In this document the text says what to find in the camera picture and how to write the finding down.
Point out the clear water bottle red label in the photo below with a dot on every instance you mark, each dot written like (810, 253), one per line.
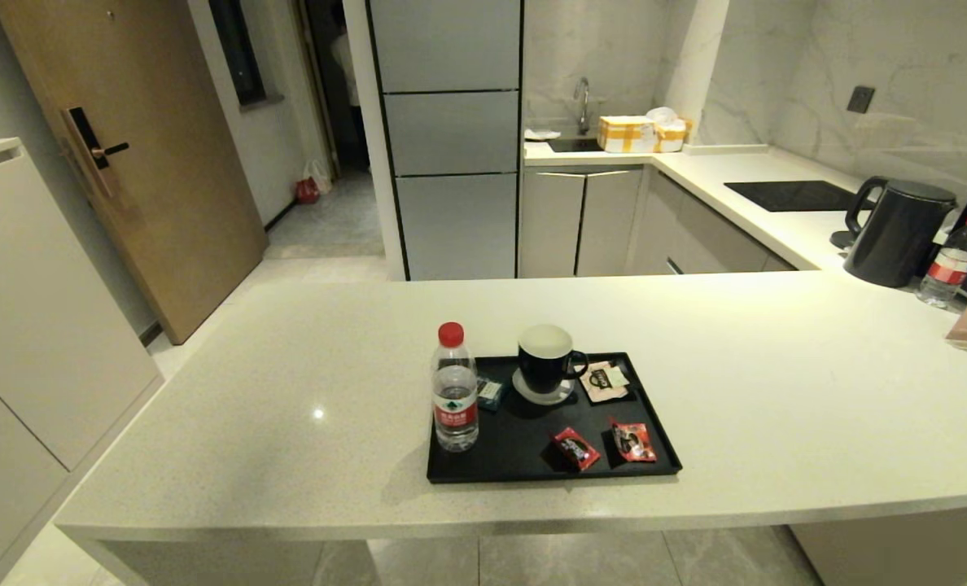
(455, 400)
(951, 266)

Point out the large red Nescafe sachet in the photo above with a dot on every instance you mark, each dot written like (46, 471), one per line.
(577, 449)

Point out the small red Nescafe sachet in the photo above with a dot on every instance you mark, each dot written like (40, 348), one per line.
(634, 442)

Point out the dark green tea sachet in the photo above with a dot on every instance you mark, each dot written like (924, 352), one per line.
(490, 394)

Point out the pink tea sachet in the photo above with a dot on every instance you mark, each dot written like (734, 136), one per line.
(605, 382)

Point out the black electric kettle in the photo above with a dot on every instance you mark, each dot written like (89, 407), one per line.
(897, 234)

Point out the black mug white inside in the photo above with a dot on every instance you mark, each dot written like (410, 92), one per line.
(544, 368)

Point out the grey lower kitchen cabinets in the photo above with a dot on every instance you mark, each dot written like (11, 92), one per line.
(581, 221)

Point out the white round coaster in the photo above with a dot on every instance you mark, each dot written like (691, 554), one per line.
(544, 400)

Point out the black rectangular serving tray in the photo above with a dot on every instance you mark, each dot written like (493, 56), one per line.
(524, 452)

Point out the grey tall refrigerator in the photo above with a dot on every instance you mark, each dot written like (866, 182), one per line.
(451, 130)

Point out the white cloth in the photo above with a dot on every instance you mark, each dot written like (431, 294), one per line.
(540, 133)

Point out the dark kitchen sink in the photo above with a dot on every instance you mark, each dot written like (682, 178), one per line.
(575, 144)

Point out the white plastic shopping bag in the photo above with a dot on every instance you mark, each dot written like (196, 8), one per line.
(319, 174)

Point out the red plastic bag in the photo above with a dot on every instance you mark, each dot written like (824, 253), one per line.
(306, 190)

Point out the large white box yellow tape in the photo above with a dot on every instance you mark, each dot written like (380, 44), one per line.
(626, 134)

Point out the chrome sink faucet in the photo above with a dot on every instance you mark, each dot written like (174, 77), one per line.
(584, 99)

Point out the small white box yellow tape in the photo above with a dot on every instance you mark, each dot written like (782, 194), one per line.
(671, 136)

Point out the white crumpled plastic wrap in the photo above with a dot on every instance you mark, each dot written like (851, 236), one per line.
(662, 113)

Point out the black induction cooktop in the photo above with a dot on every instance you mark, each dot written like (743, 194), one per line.
(793, 196)

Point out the dark narrow window panel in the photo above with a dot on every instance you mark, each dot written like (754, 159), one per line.
(238, 49)

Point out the brown wooden door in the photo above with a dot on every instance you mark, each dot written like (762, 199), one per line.
(150, 163)

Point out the beige tall side cabinet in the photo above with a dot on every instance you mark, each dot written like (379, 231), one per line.
(36, 309)

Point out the grey wall socket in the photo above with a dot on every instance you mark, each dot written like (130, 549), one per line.
(861, 98)

